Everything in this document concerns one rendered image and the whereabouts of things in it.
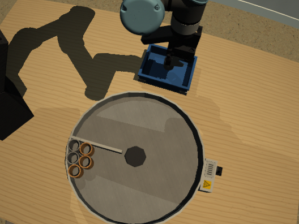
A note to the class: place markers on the bronze bushing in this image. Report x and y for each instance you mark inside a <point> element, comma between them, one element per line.
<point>71,169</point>
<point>83,145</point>
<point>81,159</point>

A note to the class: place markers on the blue rectangular crate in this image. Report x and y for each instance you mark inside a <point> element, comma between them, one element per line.
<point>152,68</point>

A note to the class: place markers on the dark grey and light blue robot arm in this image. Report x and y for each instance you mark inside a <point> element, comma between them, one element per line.
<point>144,18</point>

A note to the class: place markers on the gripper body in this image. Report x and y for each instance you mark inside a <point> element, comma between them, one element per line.
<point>185,48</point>

